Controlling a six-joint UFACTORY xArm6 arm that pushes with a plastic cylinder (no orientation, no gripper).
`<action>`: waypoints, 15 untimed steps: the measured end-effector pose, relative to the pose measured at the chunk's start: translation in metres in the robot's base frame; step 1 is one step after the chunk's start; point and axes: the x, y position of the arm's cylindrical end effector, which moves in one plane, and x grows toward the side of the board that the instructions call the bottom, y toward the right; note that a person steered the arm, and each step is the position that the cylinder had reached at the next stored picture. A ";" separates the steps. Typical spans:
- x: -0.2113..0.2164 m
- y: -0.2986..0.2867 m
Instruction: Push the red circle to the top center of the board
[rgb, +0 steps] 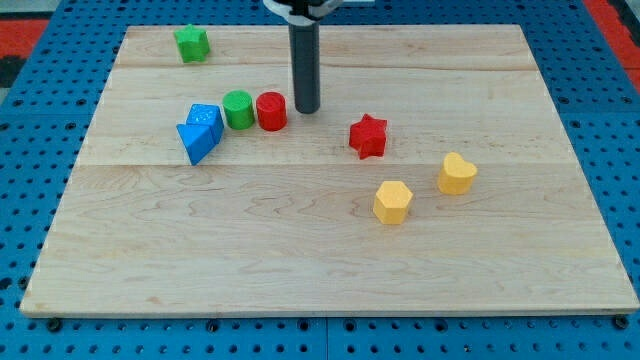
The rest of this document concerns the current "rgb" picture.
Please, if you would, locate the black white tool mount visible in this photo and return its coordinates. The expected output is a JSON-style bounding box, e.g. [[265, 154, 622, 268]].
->
[[263, 0, 343, 26]]

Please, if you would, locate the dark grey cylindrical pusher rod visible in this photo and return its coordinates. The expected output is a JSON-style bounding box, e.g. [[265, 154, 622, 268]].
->
[[289, 22, 321, 114]]

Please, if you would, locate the red cylinder block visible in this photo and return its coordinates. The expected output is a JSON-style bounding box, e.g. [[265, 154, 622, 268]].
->
[[256, 91, 287, 131]]

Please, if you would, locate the light wooden board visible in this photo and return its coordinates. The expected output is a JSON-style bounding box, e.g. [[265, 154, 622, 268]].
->
[[20, 25, 639, 319]]

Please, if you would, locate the green cylinder block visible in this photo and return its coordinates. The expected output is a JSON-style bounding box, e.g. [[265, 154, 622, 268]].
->
[[222, 90, 255, 130]]

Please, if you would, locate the green star block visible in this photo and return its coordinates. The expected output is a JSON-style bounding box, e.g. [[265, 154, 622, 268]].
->
[[173, 24, 210, 63]]

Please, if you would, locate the red star block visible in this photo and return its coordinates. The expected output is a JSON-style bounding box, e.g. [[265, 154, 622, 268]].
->
[[349, 113, 388, 160]]

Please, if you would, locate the blue cube block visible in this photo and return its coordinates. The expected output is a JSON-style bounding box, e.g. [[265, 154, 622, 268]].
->
[[186, 104, 225, 145]]

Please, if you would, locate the blue triangle block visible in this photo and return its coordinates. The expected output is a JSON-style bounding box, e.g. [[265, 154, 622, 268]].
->
[[176, 124, 215, 166]]

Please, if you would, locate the yellow hexagon block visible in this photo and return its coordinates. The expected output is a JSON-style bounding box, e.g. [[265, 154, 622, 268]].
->
[[373, 181, 413, 225]]

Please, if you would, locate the yellow heart block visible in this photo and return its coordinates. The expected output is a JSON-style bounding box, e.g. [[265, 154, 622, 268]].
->
[[437, 152, 478, 195]]

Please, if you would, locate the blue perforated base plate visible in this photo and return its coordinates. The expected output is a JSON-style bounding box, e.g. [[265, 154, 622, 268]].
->
[[1, 0, 639, 359]]

